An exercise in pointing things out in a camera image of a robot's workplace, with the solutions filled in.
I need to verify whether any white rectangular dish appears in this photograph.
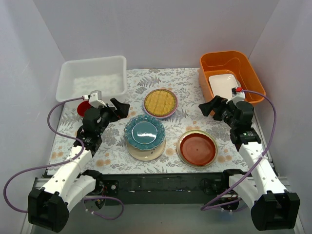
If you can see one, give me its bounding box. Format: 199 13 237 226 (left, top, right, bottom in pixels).
208 74 240 99

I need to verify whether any red brown rimmed plate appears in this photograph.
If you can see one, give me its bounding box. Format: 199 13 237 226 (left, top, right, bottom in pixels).
176 130 218 168

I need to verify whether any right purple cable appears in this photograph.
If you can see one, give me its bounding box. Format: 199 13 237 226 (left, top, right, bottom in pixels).
200 89 278 212

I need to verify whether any cream and blue plate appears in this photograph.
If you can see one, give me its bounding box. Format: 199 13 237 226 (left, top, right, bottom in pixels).
126 140 166 161

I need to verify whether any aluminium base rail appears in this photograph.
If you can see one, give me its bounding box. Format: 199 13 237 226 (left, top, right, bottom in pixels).
21 170 305 234

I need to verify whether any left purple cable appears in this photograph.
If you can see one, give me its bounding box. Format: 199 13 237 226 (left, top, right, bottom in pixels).
3 96 124 221

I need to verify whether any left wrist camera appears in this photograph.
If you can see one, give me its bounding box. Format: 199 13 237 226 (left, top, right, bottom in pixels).
82 90 107 108

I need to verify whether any purple cable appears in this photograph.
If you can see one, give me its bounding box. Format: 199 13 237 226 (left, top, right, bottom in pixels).
3 96 124 221
200 89 278 212

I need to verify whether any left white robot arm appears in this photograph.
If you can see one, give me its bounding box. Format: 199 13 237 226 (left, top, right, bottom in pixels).
28 98 130 233

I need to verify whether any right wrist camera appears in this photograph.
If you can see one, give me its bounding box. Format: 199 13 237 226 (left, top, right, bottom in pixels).
226 87 245 105

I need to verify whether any white plastic bin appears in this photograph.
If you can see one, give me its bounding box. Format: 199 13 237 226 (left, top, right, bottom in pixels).
56 56 127 105

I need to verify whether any teal scalloped ceramic plate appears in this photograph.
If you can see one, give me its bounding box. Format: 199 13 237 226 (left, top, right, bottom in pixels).
124 115 166 151

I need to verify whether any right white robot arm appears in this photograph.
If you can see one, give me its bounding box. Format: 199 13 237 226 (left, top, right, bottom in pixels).
199 96 300 231

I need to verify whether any pink round plate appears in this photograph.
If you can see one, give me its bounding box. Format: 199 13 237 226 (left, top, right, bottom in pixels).
142 88 179 120

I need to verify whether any orange plastic bin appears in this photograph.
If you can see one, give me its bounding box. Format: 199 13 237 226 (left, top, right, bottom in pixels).
198 50 266 102

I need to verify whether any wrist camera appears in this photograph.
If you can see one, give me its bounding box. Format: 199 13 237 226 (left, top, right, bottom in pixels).
226 87 245 105
82 90 107 108

